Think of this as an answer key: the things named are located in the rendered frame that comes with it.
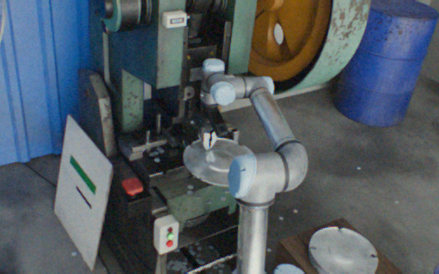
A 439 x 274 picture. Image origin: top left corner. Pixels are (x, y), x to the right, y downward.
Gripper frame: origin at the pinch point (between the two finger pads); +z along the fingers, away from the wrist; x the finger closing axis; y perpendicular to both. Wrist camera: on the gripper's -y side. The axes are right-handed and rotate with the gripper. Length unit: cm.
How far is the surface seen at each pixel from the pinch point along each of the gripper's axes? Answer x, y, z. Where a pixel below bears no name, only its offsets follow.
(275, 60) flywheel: -36.5, 11.1, -26.3
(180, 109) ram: 6.7, 11.5, -12.5
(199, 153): 4.2, -0.4, 1.3
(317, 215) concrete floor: -89, 11, 80
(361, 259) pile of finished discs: -50, -48, 42
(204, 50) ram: -1.7, 11.5, -35.4
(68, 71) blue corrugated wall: 13, 132, 24
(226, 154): -4.7, -5.1, 1.3
